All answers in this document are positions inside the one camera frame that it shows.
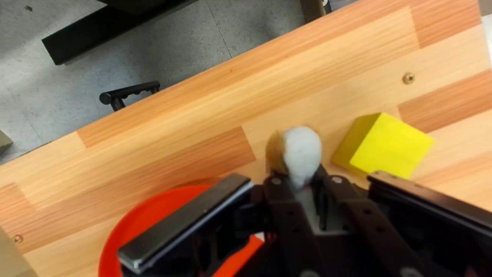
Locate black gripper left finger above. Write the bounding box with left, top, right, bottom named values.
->
left=116, top=174, right=253, bottom=274

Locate orange plastic plate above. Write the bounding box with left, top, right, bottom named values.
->
left=96, top=179, right=266, bottom=277

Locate white fuzzy object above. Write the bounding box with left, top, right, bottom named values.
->
left=266, top=127, right=322, bottom=191

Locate yellow block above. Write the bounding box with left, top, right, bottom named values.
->
left=330, top=113, right=435, bottom=179

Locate black clamp handle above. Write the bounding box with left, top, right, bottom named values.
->
left=98, top=82, right=159, bottom=111

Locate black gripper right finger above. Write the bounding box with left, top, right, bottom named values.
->
left=367, top=171, right=492, bottom=242

